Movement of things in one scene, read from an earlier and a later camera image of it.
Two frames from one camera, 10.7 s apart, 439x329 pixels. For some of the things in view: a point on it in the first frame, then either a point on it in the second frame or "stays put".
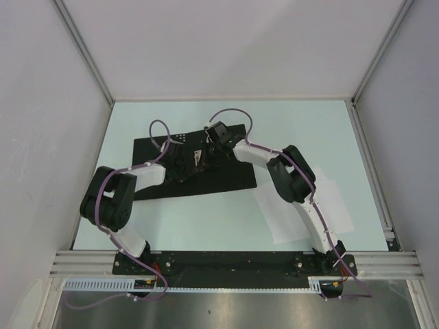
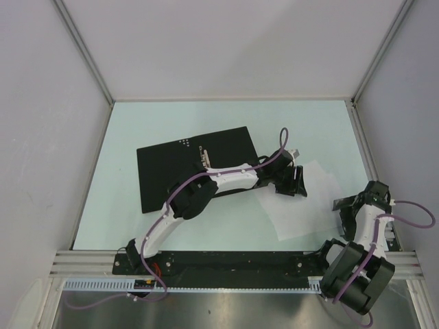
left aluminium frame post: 67,16 stays put
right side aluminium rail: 394,242 stays put
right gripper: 210,144 -> 348,227
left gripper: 188,173 -> 293,186
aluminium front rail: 375,264 stays put
